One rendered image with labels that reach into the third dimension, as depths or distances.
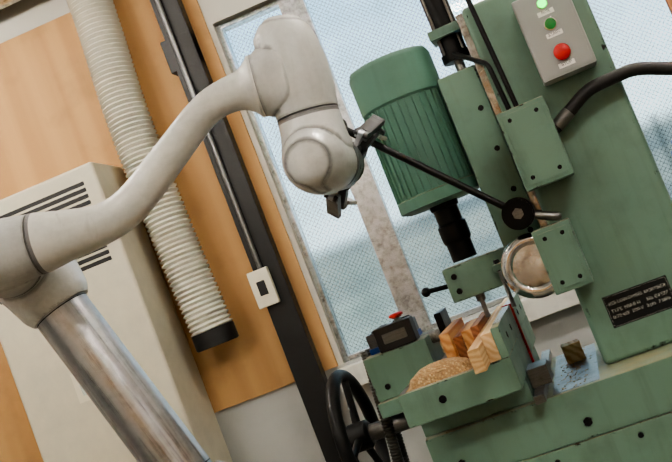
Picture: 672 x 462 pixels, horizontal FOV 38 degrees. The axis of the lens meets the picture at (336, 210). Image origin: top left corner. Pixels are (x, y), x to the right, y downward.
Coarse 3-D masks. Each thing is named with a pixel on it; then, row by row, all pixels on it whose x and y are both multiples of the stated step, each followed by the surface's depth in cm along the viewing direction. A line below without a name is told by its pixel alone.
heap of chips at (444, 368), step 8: (440, 360) 171; (448, 360) 170; (456, 360) 169; (464, 360) 169; (424, 368) 171; (432, 368) 169; (440, 368) 169; (448, 368) 168; (456, 368) 167; (464, 368) 167; (416, 376) 170; (424, 376) 169; (432, 376) 168; (440, 376) 168; (448, 376) 167; (416, 384) 169; (424, 384) 168
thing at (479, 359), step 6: (498, 306) 221; (486, 324) 190; (474, 342) 167; (480, 342) 164; (474, 348) 158; (480, 348) 160; (468, 354) 158; (474, 354) 158; (480, 354) 158; (486, 354) 164; (474, 360) 158; (480, 360) 158; (486, 360) 161; (474, 366) 158; (480, 366) 158; (486, 366) 159; (480, 372) 158
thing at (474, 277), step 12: (492, 252) 190; (456, 264) 197; (468, 264) 191; (480, 264) 190; (492, 264) 190; (444, 276) 192; (456, 276) 191; (468, 276) 191; (480, 276) 190; (492, 276) 190; (456, 288) 191; (468, 288) 191; (480, 288) 190; (492, 288) 190; (456, 300) 191; (480, 300) 193
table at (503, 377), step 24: (528, 336) 207; (504, 360) 164; (528, 360) 188; (408, 384) 179; (432, 384) 167; (456, 384) 166; (480, 384) 165; (504, 384) 164; (384, 408) 190; (408, 408) 168; (432, 408) 167; (456, 408) 166
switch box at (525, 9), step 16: (528, 0) 174; (560, 0) 173; (528, 16) 174; (544, 16) 173; (560, 16) 173; (576, 16) 172; (528, 32) 174; (544, 32) 173; (576, 32) 172; (544, 48) 173; (576, 48) 172; (544, 64) 173; (576, 64) 172; (592, 64) 173; (544, 80) 174; (560, 80) 178
